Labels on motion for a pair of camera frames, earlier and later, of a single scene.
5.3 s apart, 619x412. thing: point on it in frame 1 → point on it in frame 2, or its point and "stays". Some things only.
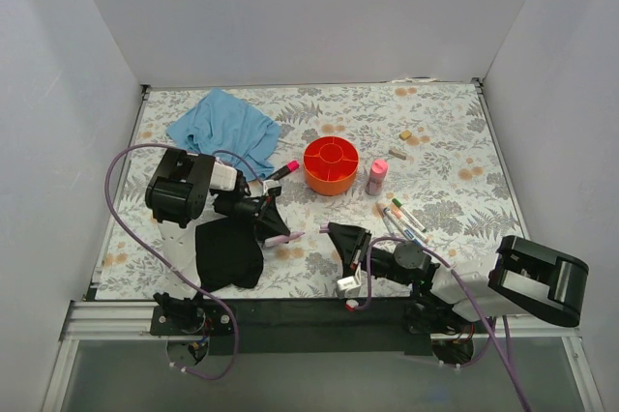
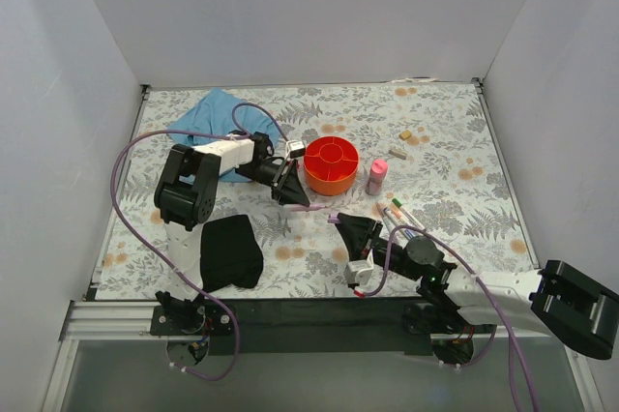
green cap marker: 399,205 stays
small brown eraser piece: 398,154 stays
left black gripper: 264,209 → 281,178
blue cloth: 221,124 stays
